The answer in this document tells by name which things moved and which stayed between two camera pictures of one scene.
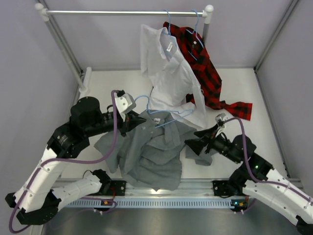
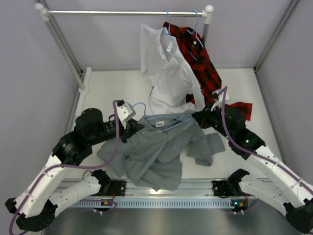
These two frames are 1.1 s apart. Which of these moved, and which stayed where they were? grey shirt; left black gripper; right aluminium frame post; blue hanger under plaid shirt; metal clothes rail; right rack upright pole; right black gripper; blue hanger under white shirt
Moved: right black gripper; left black gripper
Stayed: metal clothes rail; right rack upright pole; blue hanger under white shirt; blue hanger under plaid shirt; grey shirt; right aluminium frame post
